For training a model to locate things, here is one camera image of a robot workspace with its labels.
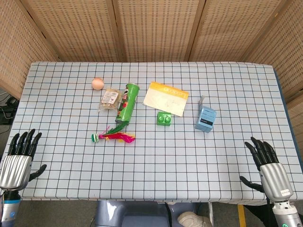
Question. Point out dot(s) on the yellow white notebook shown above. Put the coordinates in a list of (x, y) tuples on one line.
[(165, 99)]

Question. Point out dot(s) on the green chips can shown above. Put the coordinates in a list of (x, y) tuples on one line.
[(126, 104)]

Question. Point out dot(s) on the woven folding screen panel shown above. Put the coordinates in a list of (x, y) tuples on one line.
[(14, 47), (236, 28), (156, 28), (288, 47), (71, 28)]

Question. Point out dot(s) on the brown egg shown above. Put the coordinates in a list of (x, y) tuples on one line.
[(98, 84)]

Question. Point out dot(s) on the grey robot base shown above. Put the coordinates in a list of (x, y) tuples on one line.
[(137, 215)]

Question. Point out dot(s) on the green toy building block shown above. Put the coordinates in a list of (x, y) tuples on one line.
[(164, 119)]

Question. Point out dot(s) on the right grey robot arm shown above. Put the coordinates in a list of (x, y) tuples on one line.
[(287, 214)]

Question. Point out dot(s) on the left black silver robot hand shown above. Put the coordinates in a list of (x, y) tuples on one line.
[(15, 171)]

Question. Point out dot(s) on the blue carton box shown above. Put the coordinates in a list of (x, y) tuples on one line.
[(206, 119)]

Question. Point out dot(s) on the white sneaker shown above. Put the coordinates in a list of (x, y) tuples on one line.
[(191, 218)]

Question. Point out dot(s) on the clear snack packet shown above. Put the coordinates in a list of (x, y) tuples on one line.
[(109, 99)]

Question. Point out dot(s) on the pink green feather shuttlecock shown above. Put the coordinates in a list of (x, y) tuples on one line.
[(118, 136)]

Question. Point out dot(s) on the blue checkered tablecloth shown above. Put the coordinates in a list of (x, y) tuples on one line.
[(165, 160)]

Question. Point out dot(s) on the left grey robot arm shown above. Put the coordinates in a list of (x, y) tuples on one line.
[(9, 208)]

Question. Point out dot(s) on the white table leg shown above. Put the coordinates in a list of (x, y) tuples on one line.
[(211, 212)]

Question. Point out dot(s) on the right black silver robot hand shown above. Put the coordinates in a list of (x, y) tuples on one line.
[(275, 180)]

